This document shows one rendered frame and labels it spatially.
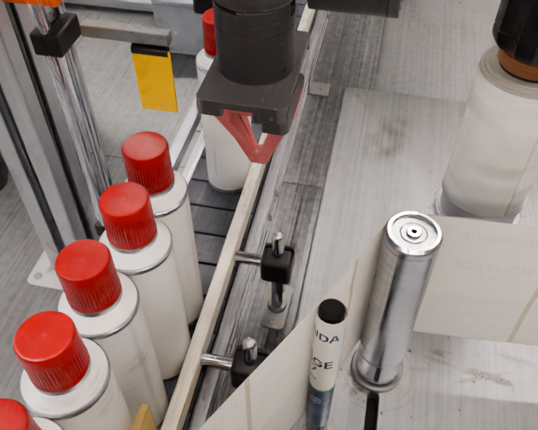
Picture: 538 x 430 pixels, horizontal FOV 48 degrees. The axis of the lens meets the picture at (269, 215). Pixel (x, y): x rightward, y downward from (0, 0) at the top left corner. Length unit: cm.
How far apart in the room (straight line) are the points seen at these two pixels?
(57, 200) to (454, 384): 40
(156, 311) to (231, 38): 20
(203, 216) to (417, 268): 31
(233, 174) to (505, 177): 28
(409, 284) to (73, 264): 22
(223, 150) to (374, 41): 47
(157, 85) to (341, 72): 51
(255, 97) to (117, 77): 56
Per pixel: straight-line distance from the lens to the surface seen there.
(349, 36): 104
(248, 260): 58
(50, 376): 35
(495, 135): 58
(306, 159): 79
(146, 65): 47
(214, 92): 43
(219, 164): 65
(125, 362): 42
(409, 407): 54
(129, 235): 40
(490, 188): 61
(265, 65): 43
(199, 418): 53
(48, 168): 57
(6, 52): 50
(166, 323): 47
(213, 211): 66
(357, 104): 81
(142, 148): 43
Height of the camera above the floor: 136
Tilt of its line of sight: 48 degrees down
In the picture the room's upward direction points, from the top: straight up
